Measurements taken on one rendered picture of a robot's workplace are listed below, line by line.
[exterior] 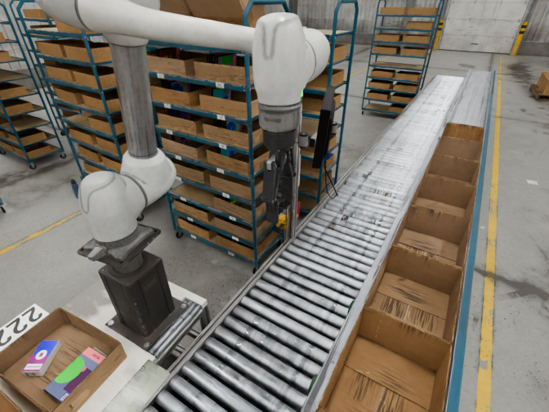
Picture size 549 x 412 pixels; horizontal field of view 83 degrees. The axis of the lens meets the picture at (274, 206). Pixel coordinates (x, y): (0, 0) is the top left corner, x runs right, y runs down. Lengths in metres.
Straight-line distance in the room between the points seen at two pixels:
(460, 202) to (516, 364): 1.13
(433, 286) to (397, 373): 0.47
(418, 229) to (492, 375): 1.12
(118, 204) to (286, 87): 0.74
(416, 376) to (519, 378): 1.44
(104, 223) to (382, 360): 1.08
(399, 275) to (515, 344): 1.41
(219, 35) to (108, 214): 0.68
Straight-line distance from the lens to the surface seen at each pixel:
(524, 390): 2.64
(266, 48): 0.62
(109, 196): 1.15
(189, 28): 0.81
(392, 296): 1.49
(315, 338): 1.46
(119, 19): 0.85
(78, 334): 1.68
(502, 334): 2.85
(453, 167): 2.55
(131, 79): 1.11
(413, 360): 1.33
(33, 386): 1.62
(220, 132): 2.19
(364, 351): 1.30
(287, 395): 1.34
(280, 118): 0.65
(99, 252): 1.25
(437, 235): 1.89
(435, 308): 1.52
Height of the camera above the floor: 1.96
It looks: 34 degrees down
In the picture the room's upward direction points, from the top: straight up
